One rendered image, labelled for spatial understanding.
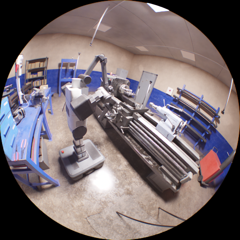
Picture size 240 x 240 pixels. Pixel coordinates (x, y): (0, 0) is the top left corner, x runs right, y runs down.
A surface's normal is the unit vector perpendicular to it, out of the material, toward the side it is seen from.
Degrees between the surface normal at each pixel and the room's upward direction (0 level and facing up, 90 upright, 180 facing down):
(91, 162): 0
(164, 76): 90
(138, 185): 0
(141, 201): 0
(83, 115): 90
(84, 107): 90
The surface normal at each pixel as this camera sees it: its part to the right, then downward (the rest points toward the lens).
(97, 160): 0.26, -0.82
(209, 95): -0.78, 0.14
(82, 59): 0.57, 0.56
